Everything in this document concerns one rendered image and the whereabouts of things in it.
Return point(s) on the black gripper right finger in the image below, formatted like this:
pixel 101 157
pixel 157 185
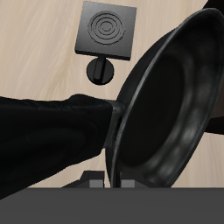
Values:
pixel 128 183

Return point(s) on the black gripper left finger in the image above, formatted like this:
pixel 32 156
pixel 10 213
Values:
pixel 93 180

